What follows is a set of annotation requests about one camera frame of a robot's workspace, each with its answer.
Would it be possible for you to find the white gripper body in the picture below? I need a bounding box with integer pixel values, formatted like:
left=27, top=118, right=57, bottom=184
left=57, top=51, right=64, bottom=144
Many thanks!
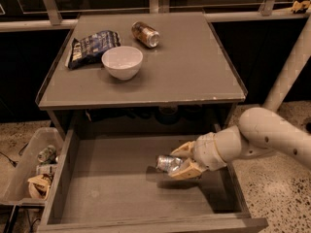
left=193, top=132, right=226, bottom=171

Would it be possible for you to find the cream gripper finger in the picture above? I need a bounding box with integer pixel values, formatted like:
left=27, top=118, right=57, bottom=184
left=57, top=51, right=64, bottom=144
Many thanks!
left=171, top=141, right=194, bottom=158
left=168, top=158, right=207, bottom=180

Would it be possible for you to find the silver blue redbull can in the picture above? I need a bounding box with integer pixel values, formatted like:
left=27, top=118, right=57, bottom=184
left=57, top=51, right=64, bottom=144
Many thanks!
left=155, top=155, right=183, bottom=174

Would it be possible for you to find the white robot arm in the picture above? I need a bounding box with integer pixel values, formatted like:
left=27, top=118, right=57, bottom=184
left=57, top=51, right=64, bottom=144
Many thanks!
left=168, top=21, right=311, bottom=180

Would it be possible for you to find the open grey top drawer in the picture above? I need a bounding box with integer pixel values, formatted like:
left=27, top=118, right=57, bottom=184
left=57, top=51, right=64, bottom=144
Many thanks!
left=38, top=128, right=267, bottom=233

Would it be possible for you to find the brown gold soda can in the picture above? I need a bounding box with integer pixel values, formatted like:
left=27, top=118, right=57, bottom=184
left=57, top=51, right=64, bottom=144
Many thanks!
left=131, top=21, right=160, bottom=49

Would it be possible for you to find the green can in bin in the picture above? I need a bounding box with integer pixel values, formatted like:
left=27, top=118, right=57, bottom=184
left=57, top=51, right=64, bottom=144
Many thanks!
left=38, top=145, right=56, bottom=163

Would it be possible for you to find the white can in bin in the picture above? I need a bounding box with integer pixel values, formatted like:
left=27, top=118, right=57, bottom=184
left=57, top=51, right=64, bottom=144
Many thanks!
left=36, top=164, right=57, bottom=175

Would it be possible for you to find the grey wooden cabinet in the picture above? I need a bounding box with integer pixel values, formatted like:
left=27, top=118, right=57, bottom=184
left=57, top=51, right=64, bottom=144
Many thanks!
left=36, top=15, right=247, bottom=134

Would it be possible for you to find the white ceramic bowl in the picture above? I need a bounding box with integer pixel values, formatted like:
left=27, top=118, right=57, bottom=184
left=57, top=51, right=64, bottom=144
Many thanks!
left=101, top=46, right=143, bottom=81

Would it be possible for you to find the blue chip bag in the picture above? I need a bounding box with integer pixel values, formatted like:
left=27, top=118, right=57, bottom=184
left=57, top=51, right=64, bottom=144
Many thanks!
left=66, top=30, right=121, bottom=70

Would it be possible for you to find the crumpled yellow wrapper in bin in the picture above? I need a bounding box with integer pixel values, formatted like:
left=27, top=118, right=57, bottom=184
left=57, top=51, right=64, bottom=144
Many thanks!
left=27, top=174, right=52, bottom=200

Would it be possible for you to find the yellow object on railing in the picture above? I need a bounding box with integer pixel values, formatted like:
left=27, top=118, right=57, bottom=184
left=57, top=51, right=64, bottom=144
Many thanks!
left=291, top=0, right=310, bottom=14

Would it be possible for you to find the clear plastic bin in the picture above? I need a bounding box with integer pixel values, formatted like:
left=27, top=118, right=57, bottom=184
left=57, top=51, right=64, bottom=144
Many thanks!
left=0, top=127, right=63, bottom=207

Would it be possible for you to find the metal railing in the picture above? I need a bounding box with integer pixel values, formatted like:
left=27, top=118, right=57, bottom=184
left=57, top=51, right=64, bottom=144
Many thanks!
left=0, top=0, right=310, bottom=32

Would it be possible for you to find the black cable on floor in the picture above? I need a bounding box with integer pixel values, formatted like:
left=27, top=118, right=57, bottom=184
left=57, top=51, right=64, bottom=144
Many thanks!
left=0, top=141, right=30, bottom=168

